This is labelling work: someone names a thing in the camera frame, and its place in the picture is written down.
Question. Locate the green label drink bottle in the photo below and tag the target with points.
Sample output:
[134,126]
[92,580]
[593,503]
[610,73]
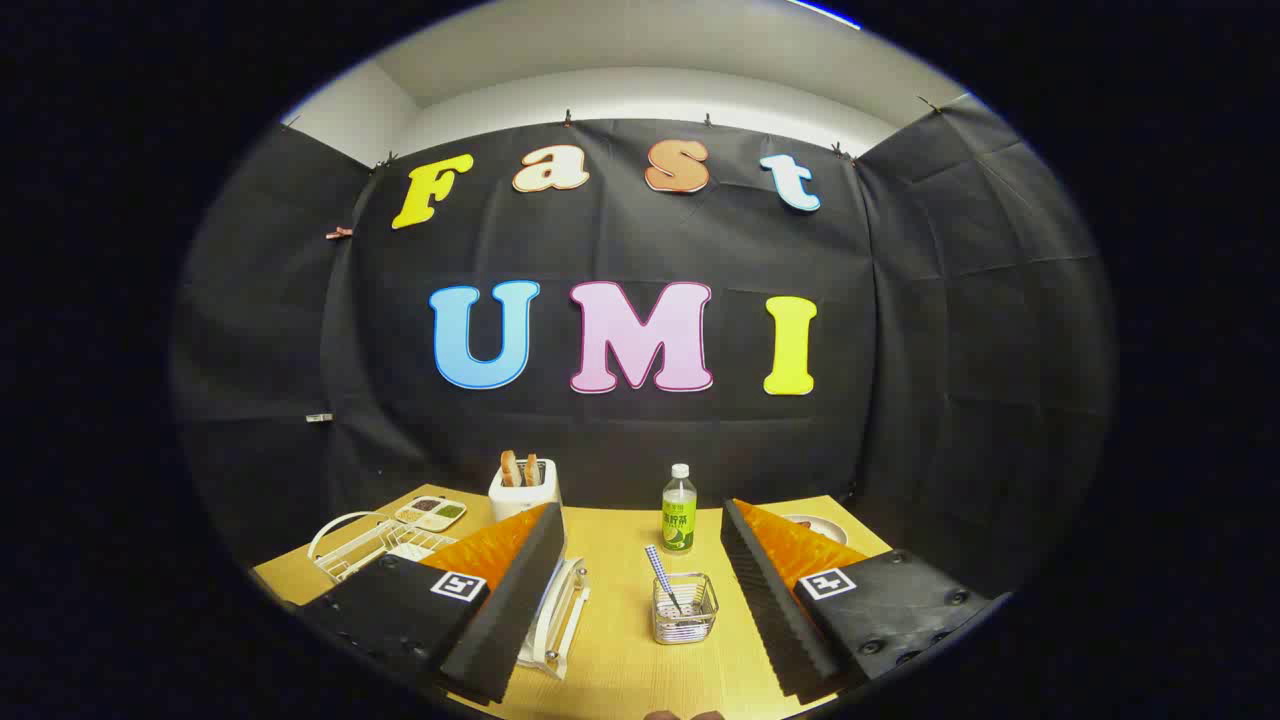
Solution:
[678,520]

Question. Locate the white toaster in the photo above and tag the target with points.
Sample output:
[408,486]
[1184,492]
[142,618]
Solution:
[520,500]

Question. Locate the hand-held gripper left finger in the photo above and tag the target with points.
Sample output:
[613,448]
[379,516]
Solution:
[510,610]

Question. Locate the bread slice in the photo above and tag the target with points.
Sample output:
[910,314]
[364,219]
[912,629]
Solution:
[531,470]
[509,468]

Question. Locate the black backdrop cloth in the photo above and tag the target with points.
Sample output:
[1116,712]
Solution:
[620,450]

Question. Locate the white plate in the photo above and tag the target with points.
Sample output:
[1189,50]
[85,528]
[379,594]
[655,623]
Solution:
[825,530]

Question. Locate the divided seasoning tray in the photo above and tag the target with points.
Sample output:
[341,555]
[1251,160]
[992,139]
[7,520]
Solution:
[430,513]

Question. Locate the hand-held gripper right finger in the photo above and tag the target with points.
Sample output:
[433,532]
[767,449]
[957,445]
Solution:
[775,620]

